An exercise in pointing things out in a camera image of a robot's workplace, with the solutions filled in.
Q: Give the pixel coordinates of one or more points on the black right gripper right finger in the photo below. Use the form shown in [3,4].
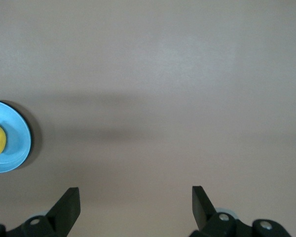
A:
[203,212]

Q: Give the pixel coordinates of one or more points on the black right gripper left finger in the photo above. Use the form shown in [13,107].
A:
[64,212]

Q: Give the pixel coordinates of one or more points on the blue plate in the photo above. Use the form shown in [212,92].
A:
[17,138]

